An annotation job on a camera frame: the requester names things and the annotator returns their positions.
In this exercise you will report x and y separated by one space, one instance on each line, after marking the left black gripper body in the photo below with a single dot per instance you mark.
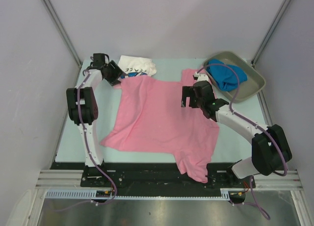
107 66

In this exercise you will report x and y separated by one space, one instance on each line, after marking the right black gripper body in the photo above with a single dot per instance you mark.
197 102

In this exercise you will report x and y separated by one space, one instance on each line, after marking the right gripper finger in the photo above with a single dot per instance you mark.
188 92
183 103

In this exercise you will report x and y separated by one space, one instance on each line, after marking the blue t shirt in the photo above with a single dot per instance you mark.
226 76

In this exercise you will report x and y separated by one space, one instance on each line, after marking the pink t shirt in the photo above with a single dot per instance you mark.
150 118

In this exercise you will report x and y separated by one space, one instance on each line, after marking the grey plastic tray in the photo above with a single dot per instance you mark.
254 84

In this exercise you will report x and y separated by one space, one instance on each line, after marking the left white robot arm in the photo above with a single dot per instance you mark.
82 104

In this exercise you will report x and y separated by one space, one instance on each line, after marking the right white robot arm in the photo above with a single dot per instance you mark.
269 146

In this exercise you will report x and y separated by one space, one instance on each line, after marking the white flower print t shirt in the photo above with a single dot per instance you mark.
136 66

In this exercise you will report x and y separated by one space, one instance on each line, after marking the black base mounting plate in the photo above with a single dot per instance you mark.
153 178

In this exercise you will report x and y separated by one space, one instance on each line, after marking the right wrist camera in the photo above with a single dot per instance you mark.
200 77

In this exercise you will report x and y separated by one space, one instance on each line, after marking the left aluminium frame post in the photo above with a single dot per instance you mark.
61 30

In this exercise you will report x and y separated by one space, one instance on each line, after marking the aluminium frame post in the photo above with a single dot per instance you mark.
271 30
61 30

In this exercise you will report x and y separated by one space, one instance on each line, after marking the right aluminium frame post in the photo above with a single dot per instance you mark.
271 30

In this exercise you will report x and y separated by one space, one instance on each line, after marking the grey slotted cable duct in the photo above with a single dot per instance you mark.
220 195

